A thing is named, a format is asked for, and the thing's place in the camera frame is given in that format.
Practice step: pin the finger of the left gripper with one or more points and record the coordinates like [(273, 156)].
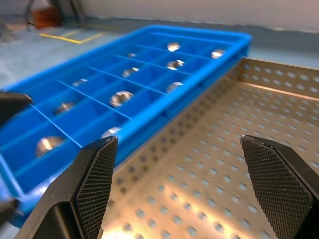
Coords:
[(12, 105), (7, 210)]

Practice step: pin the orange box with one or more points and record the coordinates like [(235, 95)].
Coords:
[(46, 17)]

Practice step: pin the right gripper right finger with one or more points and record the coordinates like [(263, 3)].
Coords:
[(281, 189)]

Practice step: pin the perforated steel tray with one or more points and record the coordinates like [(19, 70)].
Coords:
[(199, 154)]

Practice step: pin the blue compartment tray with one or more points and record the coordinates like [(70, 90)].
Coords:
[(99, 107)]

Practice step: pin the metal roller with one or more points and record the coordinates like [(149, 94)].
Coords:
[(173, 46), (217, 53), (79, 82), (174, 87), (64, 107), (121, 97), (131, 55), (175, 64), (129, 72), (47, 145)]

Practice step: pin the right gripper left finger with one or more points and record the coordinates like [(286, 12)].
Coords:
[(74, 189)]

